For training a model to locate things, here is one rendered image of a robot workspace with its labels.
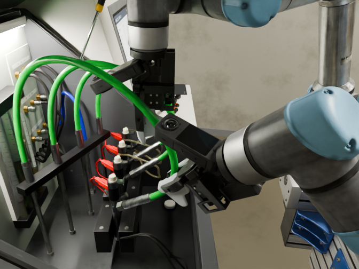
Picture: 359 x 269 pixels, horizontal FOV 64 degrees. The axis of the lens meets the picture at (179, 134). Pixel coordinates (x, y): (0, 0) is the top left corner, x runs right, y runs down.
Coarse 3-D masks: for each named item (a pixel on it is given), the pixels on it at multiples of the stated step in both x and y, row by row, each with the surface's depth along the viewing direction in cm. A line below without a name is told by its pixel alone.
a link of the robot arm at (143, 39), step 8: (128, 32) 52; (136, 32) 50; (144, 32) 50; (152, 32) 50; (160, 32) 51; (168, 32) 53; (128, 40) 53; (136, 40) 51; (144, 40) 51; (152, 40) 51; (160, 40) 51; (136, 48) 52; (144, 48) 51; (152, 48) 51; (160, 48) 52
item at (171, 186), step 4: (176, 176) 48; (184, 176) 45; (176, 180) 45; (180, 180) 44; (184, 180) 45; (168, 184) 47; (172, 184) 46; (176, 184) 45; (180, 184) 45; (164, 188) 48; (168, 188) 47; (172, 188) 46; (176, 188) 46; (180, 188) 46; (172, 192) 47
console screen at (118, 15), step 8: (120, 0) 120; (112, 8) 102; (120, 8) 117; (112, 16) 100; (120, 16) 113; (120, 24) 110; (120, 32) 107; (120, 40) 105; (120, 48) 103; (128, 48) 116; (128, 56) 113
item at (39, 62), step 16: (32, 64) 52; (80, 64) 49; (112, 80) 48; (16, 96) 58; (128, 96) 48; (16, 112) 60; (144, 112) 48; (16, 128) 62; (176, 160) 51; (160, 192) 56
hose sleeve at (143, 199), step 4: (140, 196) 59; (144, 196) 58; (148, 196) 58; (128, 200) 61; (132, 200) 60; (136, 200) 59; (140, 200) 59; (144, 200) 58; (148, 200) 58; (152, 200) 58; (124, 204) 61; (128, 204) 60; (132, 204) 60; (136, 204) 60; (140, 204) 59; (124, 208) 61
